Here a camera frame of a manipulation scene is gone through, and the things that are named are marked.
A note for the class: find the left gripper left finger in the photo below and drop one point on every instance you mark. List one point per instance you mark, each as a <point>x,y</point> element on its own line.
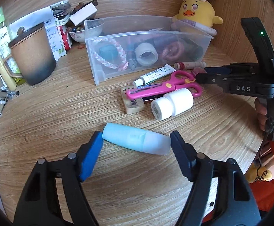
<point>39,203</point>

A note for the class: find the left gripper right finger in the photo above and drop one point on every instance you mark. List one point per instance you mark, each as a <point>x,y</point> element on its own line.
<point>235,203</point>

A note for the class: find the black round object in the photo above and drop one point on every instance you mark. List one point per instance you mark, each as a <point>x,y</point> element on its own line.
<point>194,51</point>

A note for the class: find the pink scissors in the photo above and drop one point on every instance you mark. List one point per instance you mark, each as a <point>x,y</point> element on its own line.
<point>179,79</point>

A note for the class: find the white pill bottle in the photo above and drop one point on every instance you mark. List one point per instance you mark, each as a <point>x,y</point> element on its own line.
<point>172,104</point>

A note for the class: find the light blue foam tube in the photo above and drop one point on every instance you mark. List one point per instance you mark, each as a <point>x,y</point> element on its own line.
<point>136,139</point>

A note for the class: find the white bandage roll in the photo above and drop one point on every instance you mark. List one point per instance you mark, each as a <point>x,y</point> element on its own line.
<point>146,54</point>

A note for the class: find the pink blue pen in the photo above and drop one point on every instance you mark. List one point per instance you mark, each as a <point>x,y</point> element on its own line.
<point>131,55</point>

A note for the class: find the person's right hand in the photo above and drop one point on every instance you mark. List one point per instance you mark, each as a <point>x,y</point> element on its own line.
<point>261,113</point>

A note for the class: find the beige lip balm tube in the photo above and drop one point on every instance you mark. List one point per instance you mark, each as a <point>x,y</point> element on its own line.
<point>188,65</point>

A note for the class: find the yellow chick plush toy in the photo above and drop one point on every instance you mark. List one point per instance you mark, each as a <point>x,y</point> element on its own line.
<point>199,14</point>

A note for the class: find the white ointment tube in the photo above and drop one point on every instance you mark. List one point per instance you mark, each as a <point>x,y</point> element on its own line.
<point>154,75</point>

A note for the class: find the metal clip keys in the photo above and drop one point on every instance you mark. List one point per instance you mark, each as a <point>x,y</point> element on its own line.
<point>5,92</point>

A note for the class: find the brown ceramic lidded mug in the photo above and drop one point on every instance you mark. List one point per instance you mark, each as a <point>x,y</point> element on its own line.
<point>33,55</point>

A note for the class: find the clear plastic storage bin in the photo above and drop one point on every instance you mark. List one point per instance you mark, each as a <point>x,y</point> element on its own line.
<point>126,44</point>

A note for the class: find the green spray bottle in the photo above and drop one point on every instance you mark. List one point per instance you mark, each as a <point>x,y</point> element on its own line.
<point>5,42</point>

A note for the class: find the bowl of beads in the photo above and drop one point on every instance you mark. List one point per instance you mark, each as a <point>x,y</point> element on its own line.
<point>89,28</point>

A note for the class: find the white small box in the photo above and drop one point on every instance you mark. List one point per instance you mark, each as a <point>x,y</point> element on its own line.
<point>84,13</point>

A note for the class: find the stack of papers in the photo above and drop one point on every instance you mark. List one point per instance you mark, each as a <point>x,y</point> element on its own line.
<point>42,16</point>

